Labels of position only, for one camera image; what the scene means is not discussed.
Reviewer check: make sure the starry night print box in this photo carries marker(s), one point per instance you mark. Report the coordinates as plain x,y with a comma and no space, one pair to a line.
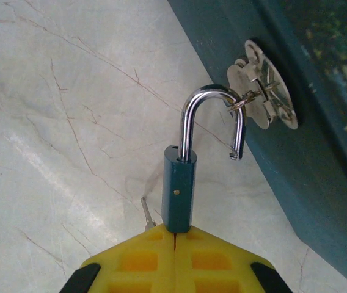
301,171

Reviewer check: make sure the silver flower-shaped hasp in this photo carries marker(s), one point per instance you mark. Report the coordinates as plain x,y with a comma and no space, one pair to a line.
271,79

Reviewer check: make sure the blue padlock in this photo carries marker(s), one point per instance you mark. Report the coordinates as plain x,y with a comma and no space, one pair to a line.
178,198

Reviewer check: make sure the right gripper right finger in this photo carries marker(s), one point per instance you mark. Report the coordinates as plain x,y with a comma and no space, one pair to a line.
216,274

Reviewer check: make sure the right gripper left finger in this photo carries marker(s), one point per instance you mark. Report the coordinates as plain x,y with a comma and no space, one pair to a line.
143,274

